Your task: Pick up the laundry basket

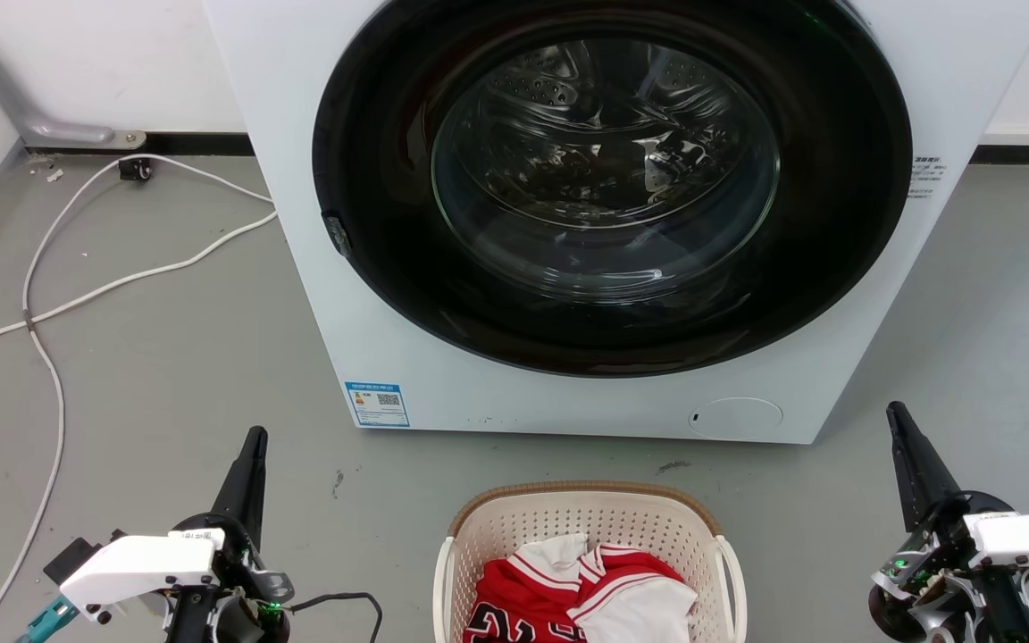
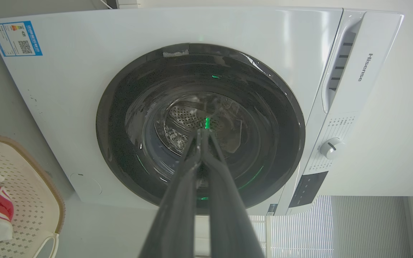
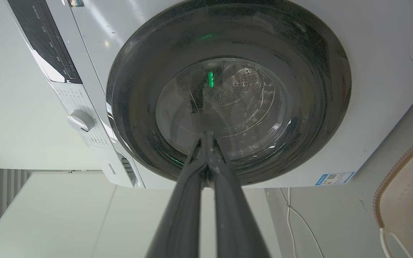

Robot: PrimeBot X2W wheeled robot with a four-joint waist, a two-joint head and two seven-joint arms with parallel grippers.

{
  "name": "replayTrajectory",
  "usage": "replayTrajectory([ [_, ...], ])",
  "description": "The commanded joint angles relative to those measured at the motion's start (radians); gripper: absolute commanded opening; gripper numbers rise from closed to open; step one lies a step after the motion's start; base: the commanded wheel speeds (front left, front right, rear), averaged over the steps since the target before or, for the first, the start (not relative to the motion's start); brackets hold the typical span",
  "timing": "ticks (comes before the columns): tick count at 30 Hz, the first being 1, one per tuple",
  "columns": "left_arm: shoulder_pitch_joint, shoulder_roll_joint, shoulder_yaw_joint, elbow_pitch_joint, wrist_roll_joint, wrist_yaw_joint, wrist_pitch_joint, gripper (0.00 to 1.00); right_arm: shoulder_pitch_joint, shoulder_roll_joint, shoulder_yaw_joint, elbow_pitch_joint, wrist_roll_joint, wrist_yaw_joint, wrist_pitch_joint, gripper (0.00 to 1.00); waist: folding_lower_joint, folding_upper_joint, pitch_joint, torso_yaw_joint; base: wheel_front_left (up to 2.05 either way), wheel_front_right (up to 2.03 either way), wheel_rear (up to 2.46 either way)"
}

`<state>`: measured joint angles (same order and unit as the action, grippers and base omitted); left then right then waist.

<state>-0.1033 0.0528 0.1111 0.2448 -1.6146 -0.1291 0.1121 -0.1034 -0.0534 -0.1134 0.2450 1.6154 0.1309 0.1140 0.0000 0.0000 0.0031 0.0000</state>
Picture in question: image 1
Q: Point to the blue energy label sticker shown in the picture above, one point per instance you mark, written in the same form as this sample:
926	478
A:
377	405

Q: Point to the small black floor fitting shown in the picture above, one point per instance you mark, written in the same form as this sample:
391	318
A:
135	169

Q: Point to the teal connector piece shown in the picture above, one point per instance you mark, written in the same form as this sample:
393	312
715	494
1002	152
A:
48	619

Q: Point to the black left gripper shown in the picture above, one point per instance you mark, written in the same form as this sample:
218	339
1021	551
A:
242	580

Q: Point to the white cloth garment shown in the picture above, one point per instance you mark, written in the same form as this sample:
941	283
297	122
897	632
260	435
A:
641	614

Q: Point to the cream perforated laundry basket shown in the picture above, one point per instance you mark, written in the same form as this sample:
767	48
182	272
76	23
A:
599	518

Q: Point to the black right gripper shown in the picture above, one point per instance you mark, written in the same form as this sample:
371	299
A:
934	580

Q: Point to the white front-load washing machine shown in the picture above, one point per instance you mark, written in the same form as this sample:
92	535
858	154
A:
497	402

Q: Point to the round white filter cover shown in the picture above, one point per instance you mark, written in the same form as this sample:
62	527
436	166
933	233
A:
736	418

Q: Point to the small black box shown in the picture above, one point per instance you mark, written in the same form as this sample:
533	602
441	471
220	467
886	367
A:
72	558

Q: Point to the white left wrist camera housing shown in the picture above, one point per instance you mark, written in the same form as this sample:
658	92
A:
139	567

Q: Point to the red basketball jersey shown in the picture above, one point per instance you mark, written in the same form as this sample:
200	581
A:
523	594

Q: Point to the black round washer door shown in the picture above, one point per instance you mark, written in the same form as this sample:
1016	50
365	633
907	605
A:
836	232

